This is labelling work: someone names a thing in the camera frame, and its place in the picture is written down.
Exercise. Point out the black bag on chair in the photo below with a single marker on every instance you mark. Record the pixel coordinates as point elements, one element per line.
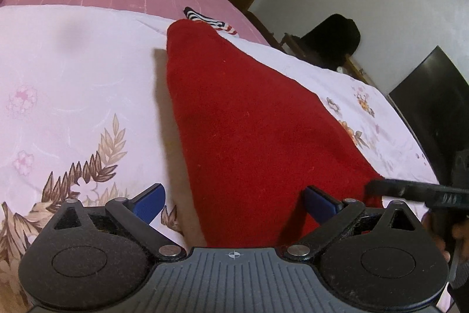
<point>336,36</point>

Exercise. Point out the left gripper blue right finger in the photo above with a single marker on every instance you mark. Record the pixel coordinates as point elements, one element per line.
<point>334,217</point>

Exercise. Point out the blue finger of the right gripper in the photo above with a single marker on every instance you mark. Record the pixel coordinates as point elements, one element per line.
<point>408,190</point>

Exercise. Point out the white floral bed quilt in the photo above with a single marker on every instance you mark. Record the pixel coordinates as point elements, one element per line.
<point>86,114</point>

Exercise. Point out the black flat screen television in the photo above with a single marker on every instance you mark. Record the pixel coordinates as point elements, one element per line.
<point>433,100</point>

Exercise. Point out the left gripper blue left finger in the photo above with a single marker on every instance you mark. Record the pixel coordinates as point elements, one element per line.
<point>135,216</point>

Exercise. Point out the red embellished knit sweater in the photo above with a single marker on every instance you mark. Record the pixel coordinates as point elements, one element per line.
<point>253,139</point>

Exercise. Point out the striped folded garment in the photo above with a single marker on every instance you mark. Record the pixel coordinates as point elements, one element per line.
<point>219,26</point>

